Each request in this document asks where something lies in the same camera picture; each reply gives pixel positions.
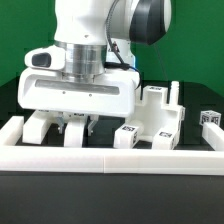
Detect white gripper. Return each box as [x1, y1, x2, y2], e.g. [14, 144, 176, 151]
[18, 46, 140, 136]

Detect white chair back piece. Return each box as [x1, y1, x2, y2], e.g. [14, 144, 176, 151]
[22, 109, 88, 148]

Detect white chair seat piece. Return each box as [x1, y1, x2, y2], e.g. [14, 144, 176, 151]
[131, 81, 185, 142]

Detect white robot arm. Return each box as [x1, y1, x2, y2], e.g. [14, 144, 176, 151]
[18, 0, 172, 117]

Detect white U-shaped fence frame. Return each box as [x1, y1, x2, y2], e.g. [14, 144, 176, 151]
[0, 116, 224, 176]

